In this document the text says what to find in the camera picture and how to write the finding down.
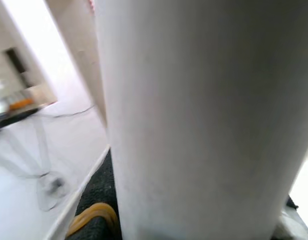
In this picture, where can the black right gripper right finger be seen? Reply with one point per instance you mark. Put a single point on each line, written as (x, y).
(291, 225)

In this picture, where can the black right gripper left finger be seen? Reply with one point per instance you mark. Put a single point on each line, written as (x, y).
(101, 192)

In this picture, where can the white plastic table leg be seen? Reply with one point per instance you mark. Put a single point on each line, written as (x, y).
(193, 112)

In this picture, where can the yellow rubber band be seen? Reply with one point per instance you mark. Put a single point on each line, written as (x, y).
(98, 207)

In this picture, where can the orange drink bottle rack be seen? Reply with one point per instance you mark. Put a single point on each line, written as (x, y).
(21, 105)

